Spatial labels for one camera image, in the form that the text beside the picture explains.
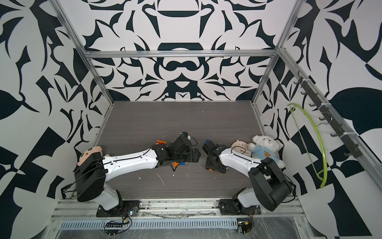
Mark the white teddy bear plush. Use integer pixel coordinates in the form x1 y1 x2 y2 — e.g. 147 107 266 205
248 135 285 169

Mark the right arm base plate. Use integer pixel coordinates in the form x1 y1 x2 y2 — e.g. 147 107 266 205
218 199 261 216

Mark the white cable duct strip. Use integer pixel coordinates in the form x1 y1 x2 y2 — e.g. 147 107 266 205
60 218 238 230

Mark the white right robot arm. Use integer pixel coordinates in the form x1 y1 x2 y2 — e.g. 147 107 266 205
203 140 295 213

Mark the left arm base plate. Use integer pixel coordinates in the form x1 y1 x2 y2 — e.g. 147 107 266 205
96 200 140 218

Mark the aluminium cage frame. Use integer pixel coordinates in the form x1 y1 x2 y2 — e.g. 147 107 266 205
47 0 382 239

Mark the pink pig plush toy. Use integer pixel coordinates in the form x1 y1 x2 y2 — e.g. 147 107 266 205
77 146 110 166

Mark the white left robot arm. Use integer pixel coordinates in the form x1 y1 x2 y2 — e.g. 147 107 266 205
74 132 201 215

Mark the green plastic hoop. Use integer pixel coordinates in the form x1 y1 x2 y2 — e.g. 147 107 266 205
288 103 328 188

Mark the black wall hook rack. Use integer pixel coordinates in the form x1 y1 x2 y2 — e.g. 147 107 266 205
295 72 363 158

